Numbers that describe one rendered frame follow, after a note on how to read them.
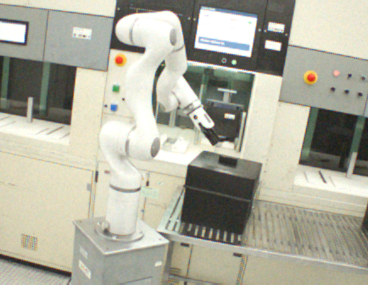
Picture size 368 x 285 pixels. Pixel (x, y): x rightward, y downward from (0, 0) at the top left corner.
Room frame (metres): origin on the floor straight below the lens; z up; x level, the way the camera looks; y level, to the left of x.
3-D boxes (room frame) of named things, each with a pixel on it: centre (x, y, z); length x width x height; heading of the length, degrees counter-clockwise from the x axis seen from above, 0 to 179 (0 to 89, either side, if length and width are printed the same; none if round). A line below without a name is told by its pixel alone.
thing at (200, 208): (1.88, -0.19, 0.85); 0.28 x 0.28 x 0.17; 76
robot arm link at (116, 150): (1.59, 0.23, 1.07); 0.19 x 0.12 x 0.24; 67
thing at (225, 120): (2.85, -0.21, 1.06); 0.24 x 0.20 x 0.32; 84
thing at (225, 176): (1.88, -0.19, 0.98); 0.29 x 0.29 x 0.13; 76
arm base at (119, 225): (1.58, 0.20, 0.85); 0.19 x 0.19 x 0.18
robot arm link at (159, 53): (1.57, 0.17, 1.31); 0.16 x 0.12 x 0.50; 67
